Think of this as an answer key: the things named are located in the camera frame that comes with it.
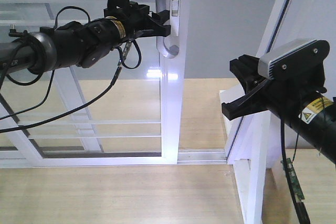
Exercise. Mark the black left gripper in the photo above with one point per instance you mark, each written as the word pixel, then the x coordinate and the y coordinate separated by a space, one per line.
pixel 125 19

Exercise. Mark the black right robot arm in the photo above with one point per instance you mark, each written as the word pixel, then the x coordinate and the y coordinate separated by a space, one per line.
pixel 320 136

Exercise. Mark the green circuit board strip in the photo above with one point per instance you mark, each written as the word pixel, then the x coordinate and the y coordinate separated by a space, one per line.
pixel 294 185

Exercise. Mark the light wooden block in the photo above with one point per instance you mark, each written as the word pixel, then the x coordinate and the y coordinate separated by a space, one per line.
pixel 316 175

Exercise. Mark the white fixed glass door panel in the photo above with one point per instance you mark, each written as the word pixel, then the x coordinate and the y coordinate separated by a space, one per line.
pixel 54 93

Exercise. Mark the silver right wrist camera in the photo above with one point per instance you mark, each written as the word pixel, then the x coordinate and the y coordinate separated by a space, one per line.
pixel 292 59

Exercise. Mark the light wooden platform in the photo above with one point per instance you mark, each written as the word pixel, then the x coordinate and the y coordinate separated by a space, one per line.
pixel 120 194

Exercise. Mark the white triangular support bracket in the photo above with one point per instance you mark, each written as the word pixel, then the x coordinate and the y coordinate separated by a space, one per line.
pixel 246 149

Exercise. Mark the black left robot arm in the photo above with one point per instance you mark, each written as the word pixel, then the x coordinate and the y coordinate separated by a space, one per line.
pixel 52 48

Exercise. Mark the white framed sliding glass door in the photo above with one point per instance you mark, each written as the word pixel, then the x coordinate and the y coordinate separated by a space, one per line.
pixel 134 122

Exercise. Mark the aluminium bottom door track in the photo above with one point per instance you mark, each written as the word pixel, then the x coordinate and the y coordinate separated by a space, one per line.
pixel 201 157

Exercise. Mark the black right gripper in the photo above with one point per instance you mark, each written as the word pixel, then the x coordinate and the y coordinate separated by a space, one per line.
pixel 298 99

